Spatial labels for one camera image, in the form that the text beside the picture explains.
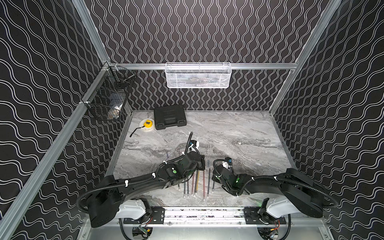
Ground red pencil pink cap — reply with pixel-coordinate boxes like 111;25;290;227
191;173;195;196

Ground blue pencil blue cap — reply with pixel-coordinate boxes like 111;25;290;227
207;160;211;199

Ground dark blue pencil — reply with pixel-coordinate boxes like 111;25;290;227
194;173;199;196

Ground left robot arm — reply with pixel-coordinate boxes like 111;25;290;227
76;133;205;228

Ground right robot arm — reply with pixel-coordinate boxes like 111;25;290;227
213;165;339;224

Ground black plastic tool case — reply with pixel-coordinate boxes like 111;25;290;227
154;105;187;130

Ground yellow tape measure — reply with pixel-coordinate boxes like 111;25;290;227
130;118;155;138

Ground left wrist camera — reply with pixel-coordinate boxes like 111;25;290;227
191;140;200;149

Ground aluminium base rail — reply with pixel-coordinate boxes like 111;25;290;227
77;201;333;240

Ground white mesh wall basket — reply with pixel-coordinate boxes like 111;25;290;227
165;62;232;89

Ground black wire wall basket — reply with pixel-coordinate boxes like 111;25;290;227
82;62;138;122

